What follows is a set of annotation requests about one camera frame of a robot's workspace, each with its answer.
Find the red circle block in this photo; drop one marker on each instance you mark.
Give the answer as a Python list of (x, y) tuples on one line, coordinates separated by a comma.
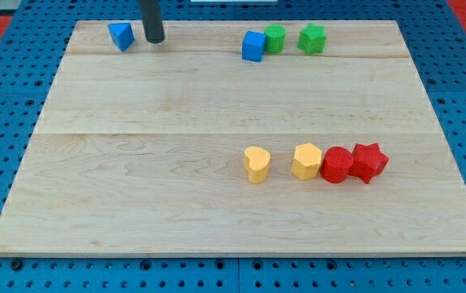
[(336, 164)]

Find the green circle block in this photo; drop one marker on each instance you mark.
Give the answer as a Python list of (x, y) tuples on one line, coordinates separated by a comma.
[(275, 36)]

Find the green star block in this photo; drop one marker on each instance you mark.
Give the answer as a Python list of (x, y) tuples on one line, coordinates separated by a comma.
[(312, 39)]

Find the red star block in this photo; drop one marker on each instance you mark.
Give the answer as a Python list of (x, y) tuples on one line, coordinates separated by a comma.
[(368, 161)]

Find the yellow heart block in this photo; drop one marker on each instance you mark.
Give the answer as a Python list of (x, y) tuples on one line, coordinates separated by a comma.
[(256, 163)]

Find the yellow hexagon block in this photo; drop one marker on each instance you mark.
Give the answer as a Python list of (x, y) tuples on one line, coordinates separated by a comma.
[(306, 161)]

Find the wooden board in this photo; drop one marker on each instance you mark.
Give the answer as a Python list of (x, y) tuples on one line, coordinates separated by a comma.
[(140, 154)]

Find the blue cube block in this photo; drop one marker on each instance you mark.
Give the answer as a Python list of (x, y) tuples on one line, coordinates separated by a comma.
[(253, 46)]

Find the blue triangle block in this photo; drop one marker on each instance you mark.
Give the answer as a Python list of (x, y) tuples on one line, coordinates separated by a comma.
[(122, 35)]

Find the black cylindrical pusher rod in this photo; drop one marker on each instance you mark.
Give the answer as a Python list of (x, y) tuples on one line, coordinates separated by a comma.
[(152, 20)]

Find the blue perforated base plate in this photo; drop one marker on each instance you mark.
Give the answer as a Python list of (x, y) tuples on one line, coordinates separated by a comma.
[(30, 52)]

